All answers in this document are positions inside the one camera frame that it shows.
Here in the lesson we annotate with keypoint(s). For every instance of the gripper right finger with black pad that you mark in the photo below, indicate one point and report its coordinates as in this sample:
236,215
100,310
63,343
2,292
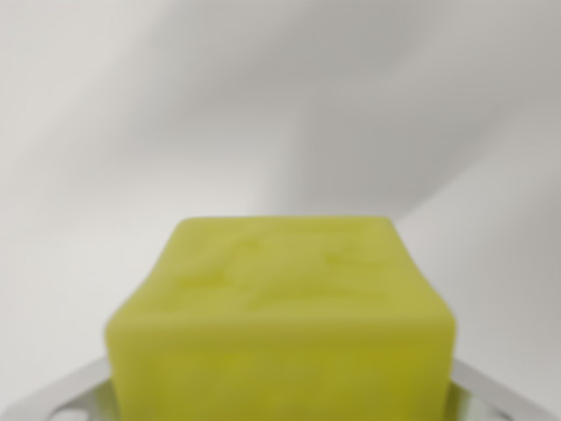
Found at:
495,394

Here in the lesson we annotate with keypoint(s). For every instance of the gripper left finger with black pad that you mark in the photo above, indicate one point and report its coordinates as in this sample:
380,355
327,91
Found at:
52,397

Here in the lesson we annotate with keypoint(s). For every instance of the yellow cube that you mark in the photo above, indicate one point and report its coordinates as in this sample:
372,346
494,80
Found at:
280,333

